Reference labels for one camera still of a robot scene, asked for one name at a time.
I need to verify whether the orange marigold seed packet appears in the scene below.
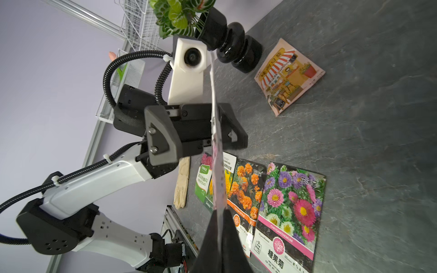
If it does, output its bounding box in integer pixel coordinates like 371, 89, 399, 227
227, 159, 266, 258

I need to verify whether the white wire wall shelf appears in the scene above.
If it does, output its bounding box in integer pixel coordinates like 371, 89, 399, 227
115, 0, 160, 51

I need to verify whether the beige work glove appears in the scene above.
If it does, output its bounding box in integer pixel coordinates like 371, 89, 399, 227
174, 157, 191, 209

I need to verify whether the green seed packet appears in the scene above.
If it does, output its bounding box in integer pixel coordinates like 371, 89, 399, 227
195, 153, 213, 204

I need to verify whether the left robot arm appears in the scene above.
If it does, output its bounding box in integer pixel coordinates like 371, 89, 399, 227
1, 85, 212, 273

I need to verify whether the pink zinnia seed packet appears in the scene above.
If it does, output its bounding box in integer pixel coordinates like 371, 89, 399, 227
251, 162, 327, 273

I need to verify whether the pink shop seed packet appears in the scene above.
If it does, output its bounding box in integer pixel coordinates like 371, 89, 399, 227
254, 39, 325, 117

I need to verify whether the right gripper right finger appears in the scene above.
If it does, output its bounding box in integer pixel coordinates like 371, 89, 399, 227
221, 209, 254, 273

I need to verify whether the green artificial plant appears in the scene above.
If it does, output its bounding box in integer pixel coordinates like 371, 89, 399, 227
149, 0, 216, 39

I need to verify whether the yellow marigold seed packet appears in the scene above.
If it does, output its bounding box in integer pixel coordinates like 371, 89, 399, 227
204, 152, 237, 212

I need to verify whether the black vase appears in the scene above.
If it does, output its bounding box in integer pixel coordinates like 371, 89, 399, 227
195, 8, 263, 73

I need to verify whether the purple flower seed packet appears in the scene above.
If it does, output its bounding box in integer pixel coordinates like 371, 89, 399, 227
209, 52, 226, 246

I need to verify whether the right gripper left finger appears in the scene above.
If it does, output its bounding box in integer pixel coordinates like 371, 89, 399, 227
191, 211, 222, 273

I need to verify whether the pink artificial tulip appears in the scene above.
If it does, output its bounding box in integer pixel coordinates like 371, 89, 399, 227
108, 51, 126, 81

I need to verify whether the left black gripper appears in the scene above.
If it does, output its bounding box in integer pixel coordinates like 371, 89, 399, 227
113, 84, 248, 166

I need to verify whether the aluminium front rail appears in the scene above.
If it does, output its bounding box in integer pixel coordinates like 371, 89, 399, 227
161, 205, 199, 258

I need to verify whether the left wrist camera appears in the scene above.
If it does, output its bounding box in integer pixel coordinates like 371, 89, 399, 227
167, 36, 211, 105

